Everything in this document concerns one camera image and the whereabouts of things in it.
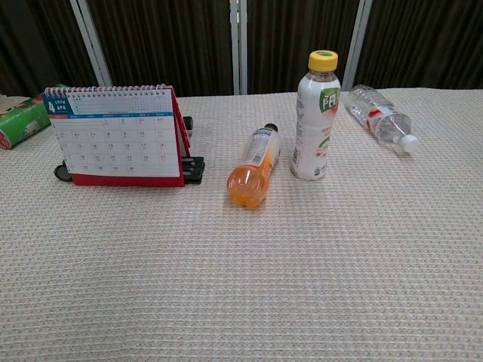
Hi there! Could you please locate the red desk calendar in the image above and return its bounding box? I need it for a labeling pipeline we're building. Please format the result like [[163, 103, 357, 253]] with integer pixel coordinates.
[[42, 83, 192, 188]]

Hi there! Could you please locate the green cardboard box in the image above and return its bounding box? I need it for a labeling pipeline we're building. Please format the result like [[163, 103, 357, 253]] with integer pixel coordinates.
[[0, 84, 69, 151]]

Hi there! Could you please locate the white bottle yellow cap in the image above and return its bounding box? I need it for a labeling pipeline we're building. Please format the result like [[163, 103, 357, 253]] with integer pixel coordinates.
[[289, 50, 343, 181]]

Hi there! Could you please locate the clear water bottle white cap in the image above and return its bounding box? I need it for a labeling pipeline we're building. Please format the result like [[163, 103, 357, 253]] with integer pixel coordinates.
[[343, 84, 419, 153]]

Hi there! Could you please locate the grey metal partition post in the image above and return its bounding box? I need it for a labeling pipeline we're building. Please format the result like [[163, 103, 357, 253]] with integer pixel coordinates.
[[229, 0, 248, 95], [69, 0, 112, 87], [341, 0, 374, 91]]

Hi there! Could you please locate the beige woven tablecloth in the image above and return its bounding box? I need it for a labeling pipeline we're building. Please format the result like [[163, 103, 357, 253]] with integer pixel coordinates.
[[0, 87, 483, 362]]

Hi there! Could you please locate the orange drink bottle black cap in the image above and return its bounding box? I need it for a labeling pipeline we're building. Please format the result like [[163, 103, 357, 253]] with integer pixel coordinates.
[[226, 123, 282, 209]]

